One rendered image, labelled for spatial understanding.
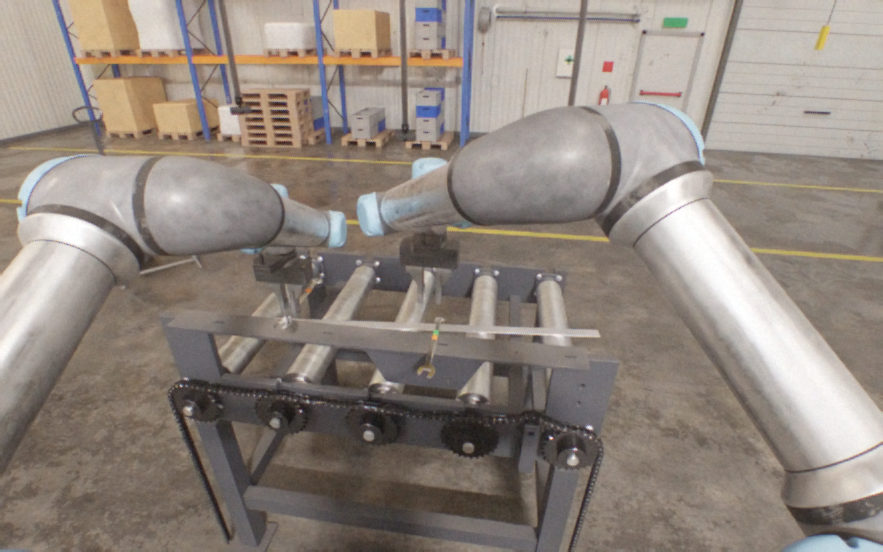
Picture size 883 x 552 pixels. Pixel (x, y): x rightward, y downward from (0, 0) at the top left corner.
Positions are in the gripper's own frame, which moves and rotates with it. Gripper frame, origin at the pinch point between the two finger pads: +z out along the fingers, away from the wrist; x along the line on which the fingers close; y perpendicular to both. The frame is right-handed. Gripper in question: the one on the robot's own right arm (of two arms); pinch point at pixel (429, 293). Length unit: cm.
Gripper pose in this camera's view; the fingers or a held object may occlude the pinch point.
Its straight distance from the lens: 103.3
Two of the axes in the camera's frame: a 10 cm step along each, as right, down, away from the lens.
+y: 1.4, -4.7, 8.7
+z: -0.1, 8.8, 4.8
